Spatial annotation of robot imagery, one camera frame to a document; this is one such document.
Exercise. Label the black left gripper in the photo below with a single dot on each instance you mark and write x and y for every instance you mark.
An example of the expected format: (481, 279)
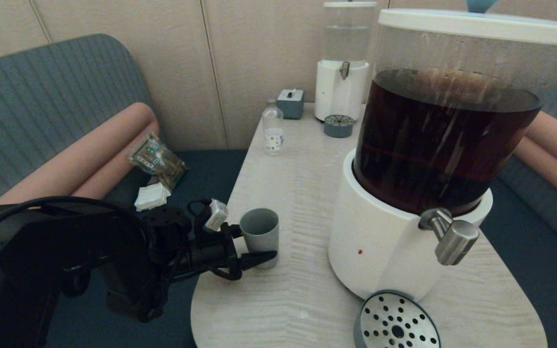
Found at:
(211, 251)

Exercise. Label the grey plastic cup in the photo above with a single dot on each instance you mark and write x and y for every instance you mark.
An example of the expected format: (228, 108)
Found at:
(261, 237)

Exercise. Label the white folded napkins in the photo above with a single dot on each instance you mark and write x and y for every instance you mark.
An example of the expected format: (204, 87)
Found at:
(152, 197)

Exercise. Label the clear plastic bottle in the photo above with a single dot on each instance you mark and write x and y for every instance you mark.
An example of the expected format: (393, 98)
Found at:
(273, 134)

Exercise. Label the green snack package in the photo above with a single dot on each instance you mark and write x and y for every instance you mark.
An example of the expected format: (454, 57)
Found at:
(157, 161)

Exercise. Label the large dispenser with dark tea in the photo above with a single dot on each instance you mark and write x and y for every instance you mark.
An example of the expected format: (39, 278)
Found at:
(380, 232)

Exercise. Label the small grey box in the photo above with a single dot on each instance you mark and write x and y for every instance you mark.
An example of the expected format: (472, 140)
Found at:
(290, 104)

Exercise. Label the small grey drip tray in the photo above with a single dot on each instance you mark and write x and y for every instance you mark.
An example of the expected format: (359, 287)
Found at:
(338, 127)

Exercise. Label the large perforated metal drip tray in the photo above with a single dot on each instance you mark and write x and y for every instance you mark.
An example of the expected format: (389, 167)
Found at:
(397, 323)

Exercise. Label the small white water dispenser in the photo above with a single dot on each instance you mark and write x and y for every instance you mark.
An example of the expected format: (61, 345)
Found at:
(336, 95)

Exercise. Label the small metal dispenser tap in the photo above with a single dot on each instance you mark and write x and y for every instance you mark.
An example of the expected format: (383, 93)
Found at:
(344, 70)

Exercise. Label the teal upholstered bench sofa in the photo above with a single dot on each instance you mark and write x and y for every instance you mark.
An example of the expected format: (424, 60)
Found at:
(27, 106)
(539, 270)

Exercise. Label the small white dispenser lid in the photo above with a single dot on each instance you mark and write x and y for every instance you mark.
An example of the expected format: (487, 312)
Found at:
(350, 4)

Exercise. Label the wide white lid blue knob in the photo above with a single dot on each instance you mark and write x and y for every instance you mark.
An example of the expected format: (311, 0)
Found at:
(476, 25)

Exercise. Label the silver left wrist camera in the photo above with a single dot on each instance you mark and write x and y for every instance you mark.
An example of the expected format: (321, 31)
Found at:
(216, 215)

